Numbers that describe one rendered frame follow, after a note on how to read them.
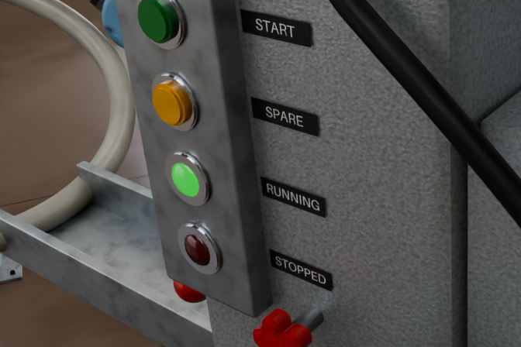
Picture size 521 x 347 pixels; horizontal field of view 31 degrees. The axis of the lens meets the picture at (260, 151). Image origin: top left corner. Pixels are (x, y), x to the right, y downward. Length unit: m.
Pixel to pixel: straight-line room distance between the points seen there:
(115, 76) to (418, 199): 0.72
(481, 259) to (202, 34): 0.18
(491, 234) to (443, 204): 0.03
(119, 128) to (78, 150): 2.41
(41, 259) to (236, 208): 0.41
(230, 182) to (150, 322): 0.31
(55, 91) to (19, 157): 0.55
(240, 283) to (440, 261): 0.14
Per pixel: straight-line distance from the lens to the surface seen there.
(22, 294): 2.80
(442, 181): 0.47
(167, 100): 0.53
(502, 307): 0.50
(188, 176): 0.55
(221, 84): 0.51
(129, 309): 0.84
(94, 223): 1.00
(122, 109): 1.11
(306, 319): 0.56
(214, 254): 0.58
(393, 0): 0.44
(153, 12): 0.51
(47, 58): 4.37
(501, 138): 0.46
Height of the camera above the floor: 1.58
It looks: 29 degrees down
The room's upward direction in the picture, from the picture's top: 7 degrees counter-clockwise
